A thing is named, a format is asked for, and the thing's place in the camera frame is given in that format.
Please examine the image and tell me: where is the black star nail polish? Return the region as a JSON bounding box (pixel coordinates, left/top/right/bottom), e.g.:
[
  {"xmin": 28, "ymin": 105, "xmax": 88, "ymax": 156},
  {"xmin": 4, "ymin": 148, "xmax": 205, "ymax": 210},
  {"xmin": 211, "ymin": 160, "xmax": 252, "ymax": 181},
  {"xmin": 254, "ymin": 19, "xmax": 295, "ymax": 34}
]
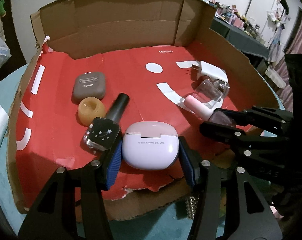
[{"xmin": 83, "ymin": 93, "xmax": 130, "ymax": 152}]

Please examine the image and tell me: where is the clear plastic cup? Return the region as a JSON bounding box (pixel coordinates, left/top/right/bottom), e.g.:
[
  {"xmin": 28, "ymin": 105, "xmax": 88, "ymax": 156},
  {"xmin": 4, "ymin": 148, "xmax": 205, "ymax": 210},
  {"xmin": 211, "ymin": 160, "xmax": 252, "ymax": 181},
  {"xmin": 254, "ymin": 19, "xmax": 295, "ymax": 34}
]
[{"xmin": 192, "ymin": 84, "xmax": 229, "ymax": 110}]

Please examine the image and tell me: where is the purple nail polish pink cap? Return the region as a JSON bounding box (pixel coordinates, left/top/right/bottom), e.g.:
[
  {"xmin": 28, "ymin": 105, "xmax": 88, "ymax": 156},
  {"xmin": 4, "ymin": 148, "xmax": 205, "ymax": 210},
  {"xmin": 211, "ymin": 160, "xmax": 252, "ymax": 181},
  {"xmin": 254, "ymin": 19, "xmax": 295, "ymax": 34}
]
[{"xmin": 183, "ymin": 95, "xmax": 236, "ymax": 127}]

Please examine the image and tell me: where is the lilac earbuds case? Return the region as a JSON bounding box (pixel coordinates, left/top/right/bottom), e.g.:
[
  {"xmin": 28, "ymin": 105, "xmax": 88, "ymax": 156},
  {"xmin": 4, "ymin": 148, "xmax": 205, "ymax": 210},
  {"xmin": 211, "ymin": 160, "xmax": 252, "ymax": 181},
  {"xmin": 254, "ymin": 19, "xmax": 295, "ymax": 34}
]
[{"xmin": 122, "ymin": 121, "xmax": 179, "ymax": 170}]

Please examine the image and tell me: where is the amber round sponge holder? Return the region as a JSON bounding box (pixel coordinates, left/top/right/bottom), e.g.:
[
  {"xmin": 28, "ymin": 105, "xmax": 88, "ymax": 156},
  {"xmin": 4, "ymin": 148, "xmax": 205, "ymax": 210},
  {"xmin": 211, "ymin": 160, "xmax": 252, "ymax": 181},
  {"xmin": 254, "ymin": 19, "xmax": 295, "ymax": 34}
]
[{"xmin": 77, "ymin": 97, "xmax": 107, "ymax": 127}]

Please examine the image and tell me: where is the white charger adapter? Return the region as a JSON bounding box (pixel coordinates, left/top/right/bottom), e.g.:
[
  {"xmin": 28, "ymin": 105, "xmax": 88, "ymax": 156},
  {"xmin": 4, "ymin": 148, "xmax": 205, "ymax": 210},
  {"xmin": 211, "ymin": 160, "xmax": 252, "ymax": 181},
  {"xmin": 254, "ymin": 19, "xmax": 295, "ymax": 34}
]
[{"xmin": 191, "ymin": 61, "xmax": 228, "ymax": 83}]

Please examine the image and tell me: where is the grey eye shadow case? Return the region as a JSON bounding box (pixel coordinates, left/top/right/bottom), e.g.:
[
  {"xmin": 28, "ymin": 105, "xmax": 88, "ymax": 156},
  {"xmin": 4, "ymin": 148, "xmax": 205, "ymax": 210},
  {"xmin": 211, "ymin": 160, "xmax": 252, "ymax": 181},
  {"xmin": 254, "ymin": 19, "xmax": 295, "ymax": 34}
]
[{"xmin": 72, "ymin": 72, "xmax": 106, "ymax": 103}]

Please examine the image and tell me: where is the dark cluttered side table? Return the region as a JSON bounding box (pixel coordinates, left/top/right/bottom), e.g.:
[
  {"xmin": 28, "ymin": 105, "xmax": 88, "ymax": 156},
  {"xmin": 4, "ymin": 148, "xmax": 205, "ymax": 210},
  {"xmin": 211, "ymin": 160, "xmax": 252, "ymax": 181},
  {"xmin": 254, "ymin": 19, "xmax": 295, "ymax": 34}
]
[{"xmin": 210, "ymin": 13, "xmax": 269, "ymax": 60}]

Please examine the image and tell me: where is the smartphone with lit screen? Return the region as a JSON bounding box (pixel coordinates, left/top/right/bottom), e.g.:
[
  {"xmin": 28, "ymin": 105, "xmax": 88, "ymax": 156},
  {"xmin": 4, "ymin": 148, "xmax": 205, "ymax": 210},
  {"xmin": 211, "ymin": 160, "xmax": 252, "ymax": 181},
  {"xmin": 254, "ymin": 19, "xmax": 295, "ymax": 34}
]
[{"xmin": 0, "ymin": 206, "xmax": 16, "ymax": 237}]

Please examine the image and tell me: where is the white wardrobe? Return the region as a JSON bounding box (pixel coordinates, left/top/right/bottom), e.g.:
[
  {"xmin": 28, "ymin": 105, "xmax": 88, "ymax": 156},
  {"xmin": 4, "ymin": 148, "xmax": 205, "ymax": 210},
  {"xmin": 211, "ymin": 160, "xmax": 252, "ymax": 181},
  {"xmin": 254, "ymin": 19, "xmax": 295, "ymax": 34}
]
[{"xmin": 246, "ymin": 0, "xmax": 284, "ymax": 47}]

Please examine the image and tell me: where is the red cardboard tray box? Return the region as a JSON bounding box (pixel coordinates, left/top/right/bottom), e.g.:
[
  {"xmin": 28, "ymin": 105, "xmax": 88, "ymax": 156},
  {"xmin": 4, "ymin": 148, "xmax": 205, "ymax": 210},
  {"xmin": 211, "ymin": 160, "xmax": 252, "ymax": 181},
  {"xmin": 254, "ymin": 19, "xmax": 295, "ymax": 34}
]
[{"xmin": 7, "ymin": 0, "xmax": 279, "ymax": 214}]

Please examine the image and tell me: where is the teal table cloth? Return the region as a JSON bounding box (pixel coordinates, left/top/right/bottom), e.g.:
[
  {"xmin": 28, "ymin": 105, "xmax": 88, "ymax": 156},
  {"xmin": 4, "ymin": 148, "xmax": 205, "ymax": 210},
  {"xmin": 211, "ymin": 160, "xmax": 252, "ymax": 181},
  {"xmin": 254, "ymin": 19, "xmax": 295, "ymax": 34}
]
[{"xmin": 0, "ymin": 66, "xmax": 192, "ymax": 239}]

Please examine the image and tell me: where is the green plush on door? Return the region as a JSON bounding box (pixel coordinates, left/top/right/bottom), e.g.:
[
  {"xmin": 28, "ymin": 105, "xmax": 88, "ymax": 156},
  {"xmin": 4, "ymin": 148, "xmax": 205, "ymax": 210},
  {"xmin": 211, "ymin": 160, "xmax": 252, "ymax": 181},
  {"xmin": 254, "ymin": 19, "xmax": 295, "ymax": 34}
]
[{"xmin": 0, "ymin": 0, "xmax": 6, "ymax": 17}]

